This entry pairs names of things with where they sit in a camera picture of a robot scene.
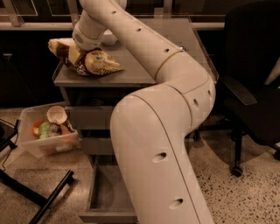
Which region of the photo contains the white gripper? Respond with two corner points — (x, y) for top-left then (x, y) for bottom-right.
(68, 10), (106, 65)

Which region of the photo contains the black office chair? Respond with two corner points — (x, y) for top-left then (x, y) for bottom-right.
(194, 0), (280, 177)

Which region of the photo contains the grey drawer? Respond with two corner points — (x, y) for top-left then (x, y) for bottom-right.
(80, 155), (138, 224)
(65, 106), (113, 130)
(80, 137), (114, 155)

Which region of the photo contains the middle grey drawer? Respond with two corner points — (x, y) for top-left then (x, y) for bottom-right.
(80, 137), (114, 155)

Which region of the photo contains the top grey drawer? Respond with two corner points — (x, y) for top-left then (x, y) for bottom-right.
(65, 106), (113, 130)

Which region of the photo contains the green item in bin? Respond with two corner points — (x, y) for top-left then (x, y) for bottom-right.
(38, 122), (50, 139)

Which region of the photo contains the black cable on floor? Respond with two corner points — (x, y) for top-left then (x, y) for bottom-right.
(0, 117), (19, 172)

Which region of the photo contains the white bowl in bin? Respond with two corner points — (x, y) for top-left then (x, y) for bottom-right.
(46, 106), (67, 124)

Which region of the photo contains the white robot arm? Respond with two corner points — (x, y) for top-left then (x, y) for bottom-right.
(73, 0), (215, 224)

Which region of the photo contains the white ceramic bowl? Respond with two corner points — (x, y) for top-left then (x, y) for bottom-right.
(101, 30), (118, 46)

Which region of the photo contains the grey drawer cabinet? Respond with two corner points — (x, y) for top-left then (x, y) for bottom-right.
(52, 17), (220, 224)

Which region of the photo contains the clear plastic storage bin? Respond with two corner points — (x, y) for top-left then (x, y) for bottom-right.
(18, 102), (81, 158)

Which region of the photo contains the orange fruit in bin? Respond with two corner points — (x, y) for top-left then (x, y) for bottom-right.
(31, 120), (45, 138)

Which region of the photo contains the black metal stand base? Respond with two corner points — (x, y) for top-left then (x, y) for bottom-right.
(0, 118), (75, 224)

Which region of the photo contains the bottom grey drawer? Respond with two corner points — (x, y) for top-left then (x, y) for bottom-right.
(80, 155), (138, 224)

